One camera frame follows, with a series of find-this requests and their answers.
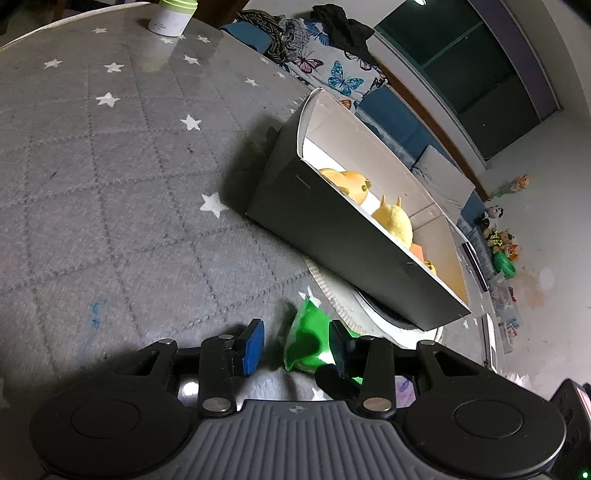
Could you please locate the green plastic packet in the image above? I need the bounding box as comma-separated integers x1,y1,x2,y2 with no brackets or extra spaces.
283,298,335,379

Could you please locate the orange plastic packet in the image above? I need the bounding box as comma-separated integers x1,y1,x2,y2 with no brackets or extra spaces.
410,243,426,263

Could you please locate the yellow plush chick toy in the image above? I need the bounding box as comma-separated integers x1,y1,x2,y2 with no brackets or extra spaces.
372,195,413,249

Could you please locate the large yellow rubber duck toy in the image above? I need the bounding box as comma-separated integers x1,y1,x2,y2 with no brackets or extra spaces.
320,168,372,205

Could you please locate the small yellow duck toy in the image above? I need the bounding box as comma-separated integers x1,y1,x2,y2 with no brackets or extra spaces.
424,260,438,275

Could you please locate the white round plate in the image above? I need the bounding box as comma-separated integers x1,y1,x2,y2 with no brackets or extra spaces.
304,255,443,349

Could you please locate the black remote control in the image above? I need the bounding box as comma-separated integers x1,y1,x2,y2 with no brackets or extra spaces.
462,241,489,293

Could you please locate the clear plastic storage box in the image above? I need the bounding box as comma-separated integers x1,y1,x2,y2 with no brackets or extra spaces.
489,273,521,354

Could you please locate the green plastic bowl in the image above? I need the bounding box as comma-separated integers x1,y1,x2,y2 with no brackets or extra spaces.
493,251,517,279

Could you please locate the grey cardboard box white inside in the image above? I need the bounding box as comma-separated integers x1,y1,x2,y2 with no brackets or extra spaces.
247,89,471,330

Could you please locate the orange tiger plush toy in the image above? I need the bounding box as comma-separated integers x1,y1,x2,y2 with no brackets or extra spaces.
484,228,521,262

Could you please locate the panda plush toy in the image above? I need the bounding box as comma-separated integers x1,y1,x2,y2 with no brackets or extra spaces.
474,205,504,230

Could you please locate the blue sofa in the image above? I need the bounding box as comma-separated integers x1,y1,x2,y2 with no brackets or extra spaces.
221,21,486,245

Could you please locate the grey cushion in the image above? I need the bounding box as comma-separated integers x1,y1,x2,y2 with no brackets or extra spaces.
412,145,475,223

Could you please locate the grey star pattern table mat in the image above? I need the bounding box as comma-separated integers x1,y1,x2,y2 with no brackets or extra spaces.
1,6,331,479

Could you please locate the butterfly print pillow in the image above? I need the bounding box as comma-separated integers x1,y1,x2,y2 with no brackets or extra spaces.
280,18,386,112

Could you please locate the black clothing pile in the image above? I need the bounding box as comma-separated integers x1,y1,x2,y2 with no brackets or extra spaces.
310,4,377,66

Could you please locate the patterned dark clothing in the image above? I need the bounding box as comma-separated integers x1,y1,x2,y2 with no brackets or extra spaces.
232,8,309,66

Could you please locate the dark window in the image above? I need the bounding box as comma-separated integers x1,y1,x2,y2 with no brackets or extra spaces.
377,0,559,160

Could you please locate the white jar green lid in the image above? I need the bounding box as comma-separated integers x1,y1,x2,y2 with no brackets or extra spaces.
148,0,198,37

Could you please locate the wall hanging doll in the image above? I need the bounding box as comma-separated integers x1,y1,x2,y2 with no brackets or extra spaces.
491,174,530,198

